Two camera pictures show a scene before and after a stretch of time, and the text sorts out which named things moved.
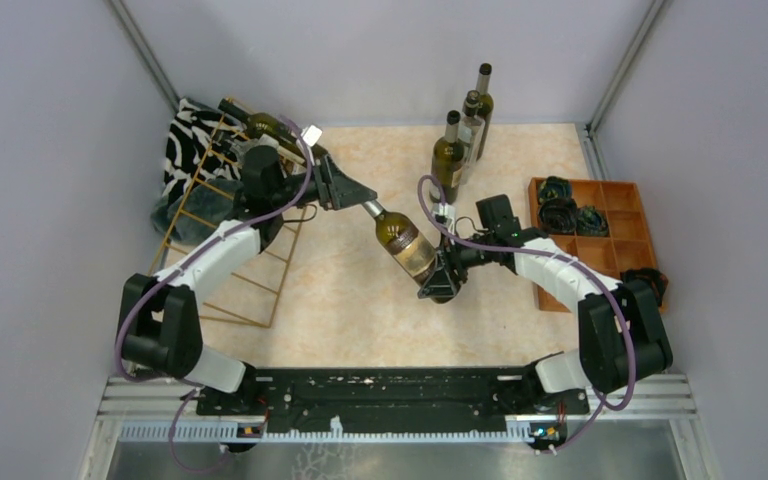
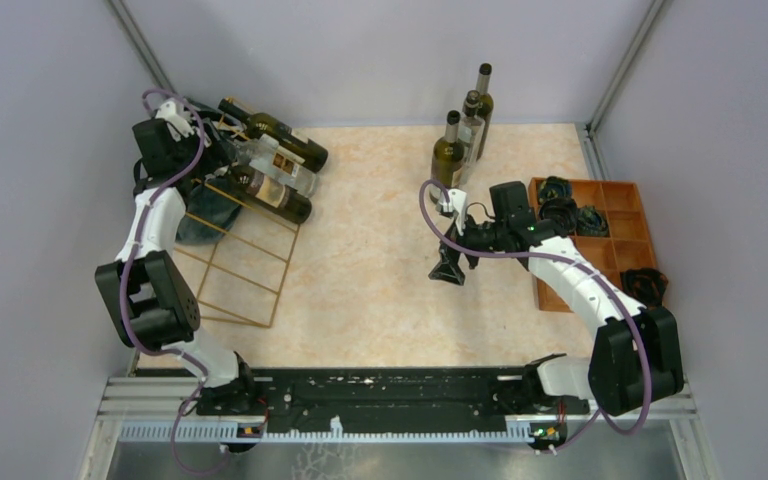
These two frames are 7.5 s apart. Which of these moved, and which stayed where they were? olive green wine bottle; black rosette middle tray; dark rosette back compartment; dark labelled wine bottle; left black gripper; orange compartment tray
Moved: dark labelled wine bottle; left black gripper
Stayed: orange compartment tray; dark rosette back compartment; olive green wine bottle; black rosette middle tray
